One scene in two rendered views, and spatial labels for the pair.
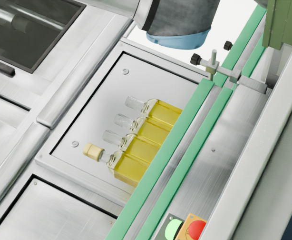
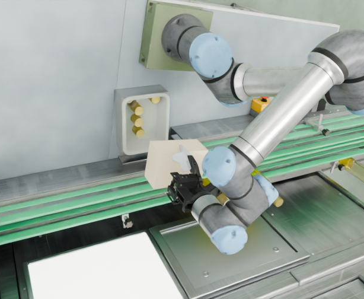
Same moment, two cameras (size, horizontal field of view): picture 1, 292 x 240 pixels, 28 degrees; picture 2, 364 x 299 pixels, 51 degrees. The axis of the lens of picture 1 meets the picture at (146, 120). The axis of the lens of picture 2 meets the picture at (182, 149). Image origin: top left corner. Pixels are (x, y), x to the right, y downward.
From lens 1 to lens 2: 197 cm
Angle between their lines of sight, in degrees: 88
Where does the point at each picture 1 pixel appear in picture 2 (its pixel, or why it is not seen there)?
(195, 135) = (226, 142)
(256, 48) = (133, 181)
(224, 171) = (227, 124)
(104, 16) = not seen: outside the picture
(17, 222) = (331, 241)
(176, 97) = (185, 237)
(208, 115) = (211, 144)
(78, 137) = (271, 251)
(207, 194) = (242, 123)
